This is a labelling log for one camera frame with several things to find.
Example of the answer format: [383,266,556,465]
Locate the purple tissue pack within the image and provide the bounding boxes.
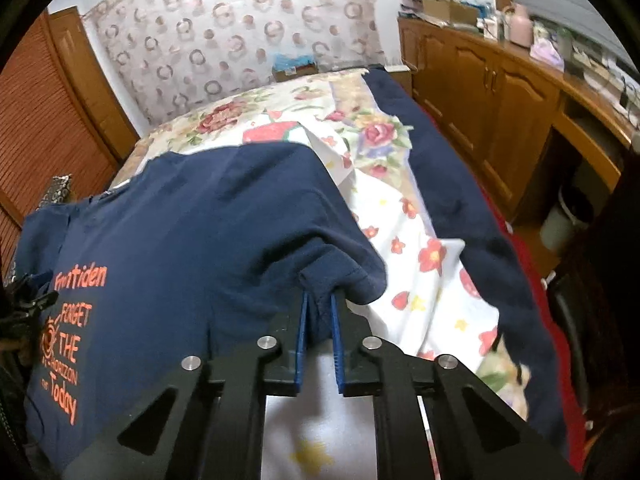
[530,40,566,73]

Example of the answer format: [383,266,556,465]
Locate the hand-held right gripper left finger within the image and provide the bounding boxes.
[60,287,313,480]

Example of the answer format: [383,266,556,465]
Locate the wooden cabinet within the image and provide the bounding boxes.
[397,15,640,261]

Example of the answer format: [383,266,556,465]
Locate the rose print quilt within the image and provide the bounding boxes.
[112,70,416,186]

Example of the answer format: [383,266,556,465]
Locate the cardboard box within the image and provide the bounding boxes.
[422,0,478,26]

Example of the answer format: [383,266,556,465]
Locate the pink thermos jug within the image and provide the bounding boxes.
[502,2,533,48]

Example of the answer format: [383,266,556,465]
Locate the wooden wardrobe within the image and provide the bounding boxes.
[0,5,141,271]

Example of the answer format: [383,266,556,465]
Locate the small box with blue cloth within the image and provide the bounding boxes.
[272,55,318,83]

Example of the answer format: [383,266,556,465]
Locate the stack of folded cloths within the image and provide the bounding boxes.
[395,0,441,18]

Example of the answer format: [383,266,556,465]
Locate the grey patterned cushion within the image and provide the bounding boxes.
[37,174,73,208]

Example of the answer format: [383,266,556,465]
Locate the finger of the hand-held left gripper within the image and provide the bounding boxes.
[4,274,55,348]

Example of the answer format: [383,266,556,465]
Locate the navy printed t-shirt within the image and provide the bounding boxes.
[12,142,388,476]

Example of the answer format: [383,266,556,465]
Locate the black chair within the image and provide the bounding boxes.
[547,270,596,413]

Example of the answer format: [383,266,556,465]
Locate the red bed cover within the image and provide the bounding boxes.
[420,100,586,471]

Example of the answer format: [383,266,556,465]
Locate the white strawberry print bed sheet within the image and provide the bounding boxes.
[240,117,503,480]

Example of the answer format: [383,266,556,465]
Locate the white trash bin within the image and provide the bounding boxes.
[540,185,593,253]

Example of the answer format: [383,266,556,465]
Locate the circle patterned curtain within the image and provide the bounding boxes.
[82,0,386,126]

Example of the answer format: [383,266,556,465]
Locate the navy blanket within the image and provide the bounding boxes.
[362,67,568,456]

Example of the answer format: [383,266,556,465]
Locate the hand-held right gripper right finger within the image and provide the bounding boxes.
[327,292,581,480]

